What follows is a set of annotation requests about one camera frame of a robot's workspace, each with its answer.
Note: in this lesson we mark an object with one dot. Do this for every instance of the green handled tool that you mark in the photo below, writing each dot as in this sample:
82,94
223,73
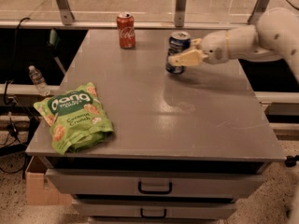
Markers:
52,45

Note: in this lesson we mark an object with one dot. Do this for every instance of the green coconut crunch chip bag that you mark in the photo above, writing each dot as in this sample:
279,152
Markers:
76,118

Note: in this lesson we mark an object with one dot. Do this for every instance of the cardboard box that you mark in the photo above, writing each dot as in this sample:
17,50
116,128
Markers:
39,189

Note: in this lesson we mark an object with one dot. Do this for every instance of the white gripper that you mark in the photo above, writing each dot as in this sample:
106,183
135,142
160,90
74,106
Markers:
215,48

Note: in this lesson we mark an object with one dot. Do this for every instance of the metal bracket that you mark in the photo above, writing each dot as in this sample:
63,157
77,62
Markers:
258,11
65,11
180,9

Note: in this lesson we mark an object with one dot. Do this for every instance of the grey middle drawer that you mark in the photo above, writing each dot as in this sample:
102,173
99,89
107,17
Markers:
161,210

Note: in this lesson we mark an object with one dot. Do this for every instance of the red coke can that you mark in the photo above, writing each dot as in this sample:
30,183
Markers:
126,29

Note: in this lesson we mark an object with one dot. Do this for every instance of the grey top drawer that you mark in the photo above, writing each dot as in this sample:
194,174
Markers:
156,184

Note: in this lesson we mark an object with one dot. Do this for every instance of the blue pepsi can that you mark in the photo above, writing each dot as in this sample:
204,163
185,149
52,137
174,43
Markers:
178,41

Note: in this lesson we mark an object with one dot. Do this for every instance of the left metal bracket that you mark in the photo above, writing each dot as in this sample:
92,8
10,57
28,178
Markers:
65,11

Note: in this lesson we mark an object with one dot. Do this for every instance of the right metal bracket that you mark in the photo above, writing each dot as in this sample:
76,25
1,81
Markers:
258,11

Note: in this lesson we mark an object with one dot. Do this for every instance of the middle metal bracket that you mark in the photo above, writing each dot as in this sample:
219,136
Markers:
180,9

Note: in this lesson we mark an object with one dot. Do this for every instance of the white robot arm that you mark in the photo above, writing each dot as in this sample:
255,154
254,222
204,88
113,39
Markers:
274,36

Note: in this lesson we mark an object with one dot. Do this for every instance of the grey drawer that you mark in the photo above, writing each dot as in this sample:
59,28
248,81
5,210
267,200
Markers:
161,210
156,184

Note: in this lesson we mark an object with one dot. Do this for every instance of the clear plastic water bottle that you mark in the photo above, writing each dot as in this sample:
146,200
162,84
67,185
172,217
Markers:
39,81

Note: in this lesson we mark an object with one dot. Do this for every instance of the black caster wheel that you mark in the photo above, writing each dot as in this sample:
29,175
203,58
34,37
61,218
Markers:
291,160

